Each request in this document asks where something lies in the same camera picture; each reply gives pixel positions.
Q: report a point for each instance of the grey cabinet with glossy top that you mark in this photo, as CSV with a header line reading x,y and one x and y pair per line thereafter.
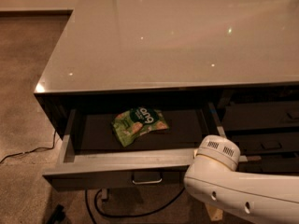
x,y
115,55

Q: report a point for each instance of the green snack bag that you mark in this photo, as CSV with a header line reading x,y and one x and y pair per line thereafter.
x,y
131,124

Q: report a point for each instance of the black object on floor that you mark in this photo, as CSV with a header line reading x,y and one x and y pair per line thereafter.
x,y
57,215

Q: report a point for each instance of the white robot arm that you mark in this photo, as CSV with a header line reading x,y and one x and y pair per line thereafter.
x,y
261,199

